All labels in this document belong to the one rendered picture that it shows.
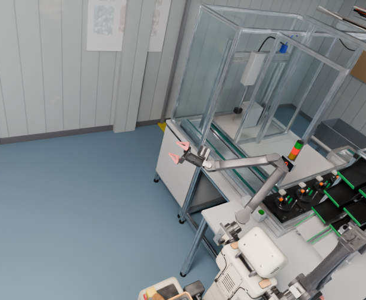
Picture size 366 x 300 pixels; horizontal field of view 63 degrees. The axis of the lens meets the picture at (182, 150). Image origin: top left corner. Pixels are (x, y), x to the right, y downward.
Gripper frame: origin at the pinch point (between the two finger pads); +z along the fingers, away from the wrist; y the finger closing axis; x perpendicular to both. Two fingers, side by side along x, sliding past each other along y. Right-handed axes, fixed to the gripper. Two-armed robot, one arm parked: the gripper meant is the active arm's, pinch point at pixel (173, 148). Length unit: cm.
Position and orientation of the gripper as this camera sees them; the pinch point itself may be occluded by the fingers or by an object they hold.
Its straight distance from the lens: 177.2
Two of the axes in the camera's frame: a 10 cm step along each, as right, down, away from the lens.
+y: 4.9, -6.8, -5.4
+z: -8.6, -4.7, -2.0
